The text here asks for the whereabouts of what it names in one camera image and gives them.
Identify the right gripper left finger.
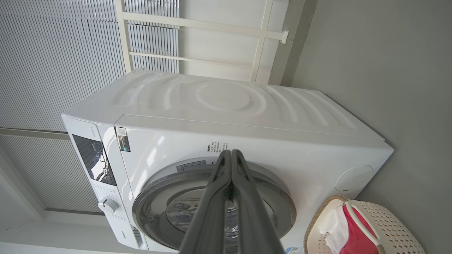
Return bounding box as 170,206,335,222
179,150,232,254

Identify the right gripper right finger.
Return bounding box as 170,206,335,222
231,149,285,254

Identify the dark round glass washer door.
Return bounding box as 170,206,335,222
132,166,297,252

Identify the red and white garment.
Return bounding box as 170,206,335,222
319,204,380,254

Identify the white front-load washing machine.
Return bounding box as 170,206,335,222
61,68,394,253

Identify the cream perforated laundry basket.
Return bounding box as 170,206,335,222
304,195,426,254

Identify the white washer control knob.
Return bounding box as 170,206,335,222
97,198,120,214

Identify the white metal wall frame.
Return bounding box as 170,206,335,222
115,0,290,84

